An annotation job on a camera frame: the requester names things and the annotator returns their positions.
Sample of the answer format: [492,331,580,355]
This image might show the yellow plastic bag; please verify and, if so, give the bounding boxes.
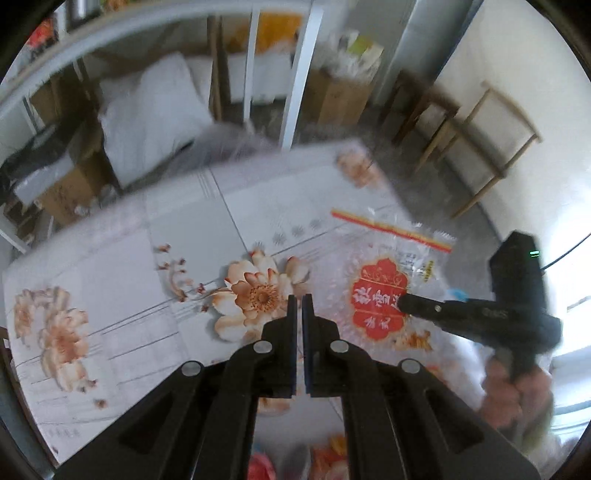
[222,12,303,54]

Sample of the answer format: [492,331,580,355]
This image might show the silver refrigerator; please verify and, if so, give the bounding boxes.
[372,1,482,106]

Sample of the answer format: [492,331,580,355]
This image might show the brown cardboard box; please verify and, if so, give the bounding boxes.
[301,70,374,126]

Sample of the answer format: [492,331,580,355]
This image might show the person's right hand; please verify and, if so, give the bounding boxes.
[480,357,552,430]

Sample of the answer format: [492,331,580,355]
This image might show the clear red zip bag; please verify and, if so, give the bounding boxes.
[315,209,456,354]

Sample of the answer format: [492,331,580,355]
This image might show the white side table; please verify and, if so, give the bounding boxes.
[0,0,325,252]

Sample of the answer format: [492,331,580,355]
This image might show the white cardboard box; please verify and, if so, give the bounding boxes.
[228,52,291,104]

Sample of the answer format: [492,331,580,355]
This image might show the black clothing pile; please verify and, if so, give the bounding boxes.
[1,133,68,197]

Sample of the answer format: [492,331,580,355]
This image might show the dark wooden stool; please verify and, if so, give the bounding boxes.
[378,69,461,145]

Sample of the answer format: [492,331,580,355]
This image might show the white mattress blue trim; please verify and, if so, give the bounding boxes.
[437,1,590,308]

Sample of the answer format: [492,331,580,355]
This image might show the white bags on box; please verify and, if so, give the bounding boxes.
[322,30,385,83]

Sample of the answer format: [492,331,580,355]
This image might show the wooden chair dark seat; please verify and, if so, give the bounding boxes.
[415,81,543,219]

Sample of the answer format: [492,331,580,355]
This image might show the white pillow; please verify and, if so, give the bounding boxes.
[98,52,214,188]

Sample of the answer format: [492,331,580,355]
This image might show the floral tablecloth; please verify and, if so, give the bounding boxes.
[3,140,484,478]

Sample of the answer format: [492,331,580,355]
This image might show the red snack bag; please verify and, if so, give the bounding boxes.
[246,434,349,480]

